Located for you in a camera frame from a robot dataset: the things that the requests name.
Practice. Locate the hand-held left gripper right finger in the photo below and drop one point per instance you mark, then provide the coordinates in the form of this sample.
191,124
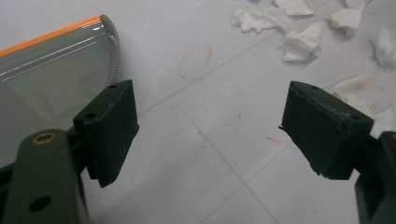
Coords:
323,133

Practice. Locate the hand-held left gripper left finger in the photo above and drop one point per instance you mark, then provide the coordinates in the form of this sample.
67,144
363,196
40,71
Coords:
109,130

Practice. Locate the pile of white paper scraps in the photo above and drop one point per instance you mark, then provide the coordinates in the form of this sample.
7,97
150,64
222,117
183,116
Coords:
299,43

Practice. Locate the grey dustpan with orange edge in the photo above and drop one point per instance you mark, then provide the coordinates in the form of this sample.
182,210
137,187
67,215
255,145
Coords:
46,77

